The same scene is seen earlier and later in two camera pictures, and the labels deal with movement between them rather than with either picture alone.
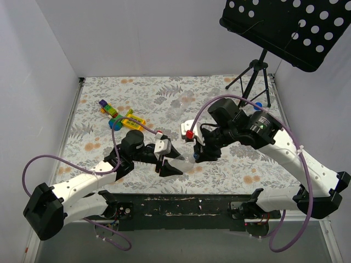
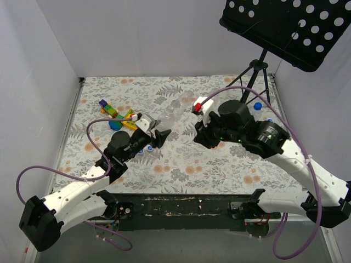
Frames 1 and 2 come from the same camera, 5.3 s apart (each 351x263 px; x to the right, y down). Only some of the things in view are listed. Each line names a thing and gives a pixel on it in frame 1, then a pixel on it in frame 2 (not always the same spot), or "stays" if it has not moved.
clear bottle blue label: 259,104 stays
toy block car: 107,108 stays
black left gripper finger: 168,170 to 157,142
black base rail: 186,212 stays
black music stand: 301,32 stays
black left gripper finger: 175,154 to 161,136
